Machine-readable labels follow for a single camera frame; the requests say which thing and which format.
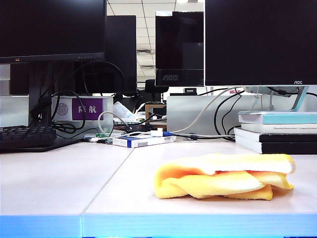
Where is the large AOC monitor silver bezel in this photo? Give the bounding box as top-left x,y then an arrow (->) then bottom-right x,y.
204,0 -> 317,87

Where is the black arched cable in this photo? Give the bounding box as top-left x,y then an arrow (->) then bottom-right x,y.
66,60 -> 126,97

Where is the wooden desk shelf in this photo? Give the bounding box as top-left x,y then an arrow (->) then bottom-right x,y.
145,103 -> 167,126

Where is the yellow microfibre rag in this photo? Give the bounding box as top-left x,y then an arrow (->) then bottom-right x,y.
154,153 -> 297,200

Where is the teal spine book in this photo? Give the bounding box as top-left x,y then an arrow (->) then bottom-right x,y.
238,111 -> 317,125

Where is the grey monitor cable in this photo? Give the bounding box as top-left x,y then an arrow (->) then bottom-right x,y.
170,86 -> 242,135

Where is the purple desk name plate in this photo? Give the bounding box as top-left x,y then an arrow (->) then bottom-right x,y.
51,96 -> 114,133

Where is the grey cable with ferrite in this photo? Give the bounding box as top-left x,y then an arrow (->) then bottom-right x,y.
173,132 -> 236,140

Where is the black spine book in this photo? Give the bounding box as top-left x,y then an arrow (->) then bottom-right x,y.
234,127 -> 317,143

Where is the white and blue box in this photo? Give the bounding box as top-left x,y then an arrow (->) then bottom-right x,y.
112,134 -> 177,149

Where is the black keyboard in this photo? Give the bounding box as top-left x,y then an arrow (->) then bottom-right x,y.
0,125 -> 57,150

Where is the black looped cable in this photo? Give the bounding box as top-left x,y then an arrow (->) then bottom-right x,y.
51,90 -> 87,133

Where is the stack of books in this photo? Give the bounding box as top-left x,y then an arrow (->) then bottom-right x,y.
234,134 -> 317,155

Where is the green circuit board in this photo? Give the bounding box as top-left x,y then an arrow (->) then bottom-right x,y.
83,132 -> 114,144

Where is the silver monitor stand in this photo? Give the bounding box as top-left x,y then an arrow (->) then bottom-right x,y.
244,85 -> 311,113

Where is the white looped cable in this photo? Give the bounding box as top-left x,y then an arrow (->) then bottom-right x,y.
97,111 -> 155,140

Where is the black monitor back side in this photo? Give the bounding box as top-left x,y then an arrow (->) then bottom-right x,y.
106,15 -> 138,95

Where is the black monitor with orange logo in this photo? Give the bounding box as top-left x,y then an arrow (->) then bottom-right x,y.
0,0 -> 107,64

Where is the grey frosted partition panel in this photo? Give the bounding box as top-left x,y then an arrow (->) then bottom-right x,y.
166,95 -> 317,136
0,95 -> 30,128

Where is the white spine book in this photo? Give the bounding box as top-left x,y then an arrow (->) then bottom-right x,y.
240,123 -> 317,135

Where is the black AOC monitor glossy back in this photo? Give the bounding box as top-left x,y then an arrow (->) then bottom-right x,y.
155,11 -> 206,87

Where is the white plastic bottle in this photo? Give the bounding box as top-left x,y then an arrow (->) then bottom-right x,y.
113,101 -> 138,122

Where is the black monitor stand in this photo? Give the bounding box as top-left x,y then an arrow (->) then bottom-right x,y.
0,61 -> 84,153

